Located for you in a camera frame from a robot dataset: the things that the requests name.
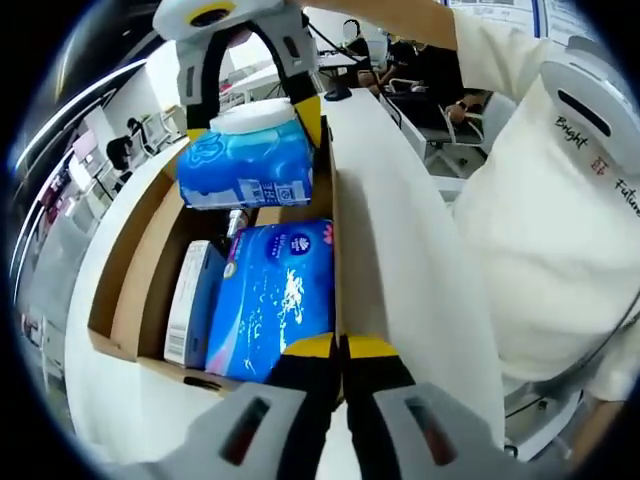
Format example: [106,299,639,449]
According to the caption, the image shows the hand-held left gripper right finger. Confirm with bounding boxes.
[343,333,521,480]

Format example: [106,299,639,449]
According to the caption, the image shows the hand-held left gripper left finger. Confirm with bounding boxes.
[149,333,345,480]

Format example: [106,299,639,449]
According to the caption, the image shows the blue wet wipes pack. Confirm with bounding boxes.
[177,97,316,211]

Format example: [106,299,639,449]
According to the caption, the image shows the blue soft item tissue pack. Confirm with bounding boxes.
[204,218,336,382]

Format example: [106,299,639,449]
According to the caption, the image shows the small clear bottle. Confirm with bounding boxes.
[227,209,252,242]

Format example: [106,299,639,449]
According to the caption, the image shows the small white carton box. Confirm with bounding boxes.
[163,239,229,370]

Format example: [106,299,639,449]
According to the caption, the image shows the brown cardboard shoe box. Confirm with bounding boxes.
[87,114,351,397]

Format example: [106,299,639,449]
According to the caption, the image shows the person in white shirt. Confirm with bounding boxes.
[449,9,640,407]

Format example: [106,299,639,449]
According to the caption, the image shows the white grey chest device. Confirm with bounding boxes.
[542,37,636,147]

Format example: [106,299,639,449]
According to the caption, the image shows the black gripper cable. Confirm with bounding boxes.
[304,14,402,127]

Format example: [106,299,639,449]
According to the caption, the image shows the blue wall poster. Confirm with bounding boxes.
[444,0,567,37]

